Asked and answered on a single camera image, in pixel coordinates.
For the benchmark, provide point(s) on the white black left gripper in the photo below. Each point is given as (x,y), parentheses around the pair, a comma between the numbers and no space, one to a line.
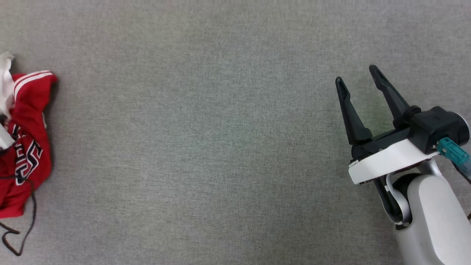
(4,138)

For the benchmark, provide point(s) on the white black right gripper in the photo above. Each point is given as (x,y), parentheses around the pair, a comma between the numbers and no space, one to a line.
(386,160)

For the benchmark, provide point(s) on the red basketball jersey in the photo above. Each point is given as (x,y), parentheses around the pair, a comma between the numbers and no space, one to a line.
(31,110)

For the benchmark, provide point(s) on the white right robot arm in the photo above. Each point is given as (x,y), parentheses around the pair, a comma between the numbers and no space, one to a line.
(434,221)

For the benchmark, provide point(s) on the grey fabric sofa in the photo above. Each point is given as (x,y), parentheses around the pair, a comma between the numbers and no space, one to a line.
(206,140)

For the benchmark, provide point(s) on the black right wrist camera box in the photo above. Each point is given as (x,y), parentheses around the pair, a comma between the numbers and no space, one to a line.
(438,125)

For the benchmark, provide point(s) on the teal right camera connector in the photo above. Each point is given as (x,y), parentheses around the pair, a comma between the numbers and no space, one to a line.
(452,150)

